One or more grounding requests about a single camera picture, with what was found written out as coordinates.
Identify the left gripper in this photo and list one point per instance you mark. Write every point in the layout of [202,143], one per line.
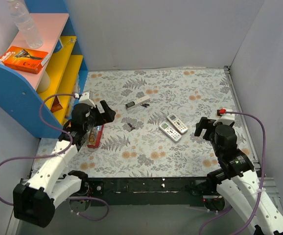
[101,115]

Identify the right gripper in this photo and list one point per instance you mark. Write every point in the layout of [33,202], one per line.
[207,128]

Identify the white remote control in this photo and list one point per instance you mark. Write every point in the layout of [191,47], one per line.
[177,123]
[170,131]

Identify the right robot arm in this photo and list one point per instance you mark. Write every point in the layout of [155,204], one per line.
[237,181]

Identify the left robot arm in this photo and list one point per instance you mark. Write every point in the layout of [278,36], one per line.
[35,201]

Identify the pile of batteries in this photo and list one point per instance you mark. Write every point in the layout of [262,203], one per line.
[131,127]

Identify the red box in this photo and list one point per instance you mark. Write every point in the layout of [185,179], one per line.
[95,137]

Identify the floral table mat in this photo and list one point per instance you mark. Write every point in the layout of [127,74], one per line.
[147,151]

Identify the blue yellow shelf unit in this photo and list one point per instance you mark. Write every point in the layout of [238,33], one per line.
[22,94]

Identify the orange razor box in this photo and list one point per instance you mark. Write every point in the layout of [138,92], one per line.
[23,59]

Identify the clear plastic bottle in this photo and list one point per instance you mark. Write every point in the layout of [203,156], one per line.
[25,24]

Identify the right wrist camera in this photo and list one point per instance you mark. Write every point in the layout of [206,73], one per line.
[226,117]

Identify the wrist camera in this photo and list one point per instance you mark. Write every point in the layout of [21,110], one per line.
[85,98]
[226,117]

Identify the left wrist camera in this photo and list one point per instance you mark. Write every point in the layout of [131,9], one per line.
[85,98]

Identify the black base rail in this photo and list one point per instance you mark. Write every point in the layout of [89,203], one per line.
[191,191]

